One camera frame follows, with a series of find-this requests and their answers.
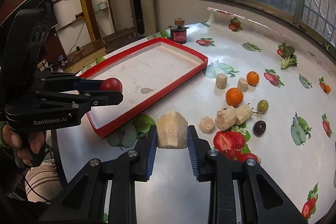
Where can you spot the small green box on shelf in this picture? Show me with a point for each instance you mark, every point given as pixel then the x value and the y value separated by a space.
pixel 102 5

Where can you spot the dark purple grape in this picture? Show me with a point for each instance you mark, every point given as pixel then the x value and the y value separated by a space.
pixel 259 128

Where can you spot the long sugarcane chunk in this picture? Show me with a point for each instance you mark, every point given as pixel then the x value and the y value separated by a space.
pixel 243 112

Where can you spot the person's left hand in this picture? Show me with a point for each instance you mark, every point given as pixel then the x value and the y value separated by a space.
pixel 28 148

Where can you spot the large rough sugarcane chunk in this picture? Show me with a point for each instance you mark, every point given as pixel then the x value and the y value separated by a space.
pixel 226 118

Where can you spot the small red tomato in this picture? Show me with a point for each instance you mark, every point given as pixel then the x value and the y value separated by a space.
pixel 113 84

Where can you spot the striped cushion stool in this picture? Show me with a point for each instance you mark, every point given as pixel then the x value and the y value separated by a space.
pixel 42 182

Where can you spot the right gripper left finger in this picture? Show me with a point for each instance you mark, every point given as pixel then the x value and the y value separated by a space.
pixel 83 199

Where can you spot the wooden tv cabinet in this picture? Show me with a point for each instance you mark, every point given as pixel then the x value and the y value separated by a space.
pixel 80 52

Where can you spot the left small sugarcane cylinder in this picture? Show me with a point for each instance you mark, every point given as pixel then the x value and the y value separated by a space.
pixel 221 81

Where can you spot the orange tangerine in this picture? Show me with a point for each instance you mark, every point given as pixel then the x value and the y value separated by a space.
pixel 234 96
pixel 252 78

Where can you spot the red black tape dispenser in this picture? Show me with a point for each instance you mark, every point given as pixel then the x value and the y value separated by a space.
pixel 178 32

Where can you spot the large red stemmed tomato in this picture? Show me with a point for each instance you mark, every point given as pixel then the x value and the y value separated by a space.
pixel 245 156

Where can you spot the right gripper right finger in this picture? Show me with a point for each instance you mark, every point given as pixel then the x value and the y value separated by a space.
pixel 235 183

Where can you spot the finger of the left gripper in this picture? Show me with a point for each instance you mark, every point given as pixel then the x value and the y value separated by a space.
pixel 88 85
pixel 96 98

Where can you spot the right small sugarcane cylinder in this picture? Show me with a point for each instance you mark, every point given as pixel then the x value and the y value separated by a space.
pixel 242 84

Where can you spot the round pale sugarcane piece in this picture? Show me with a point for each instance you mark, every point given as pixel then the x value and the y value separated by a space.
pixel 206 125

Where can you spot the pointed beige sugarcane chunk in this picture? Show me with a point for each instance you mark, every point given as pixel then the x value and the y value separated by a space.
pixel 172 131

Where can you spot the small sugarcane cylinder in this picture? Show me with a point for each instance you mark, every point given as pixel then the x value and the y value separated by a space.
pixel 242 84
pixel 221 81

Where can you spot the red rimmed white tray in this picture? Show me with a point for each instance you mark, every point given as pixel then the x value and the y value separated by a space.
pixel 148 72

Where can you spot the green grape with stem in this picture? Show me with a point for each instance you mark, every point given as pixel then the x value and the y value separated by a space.
pixel 261 108

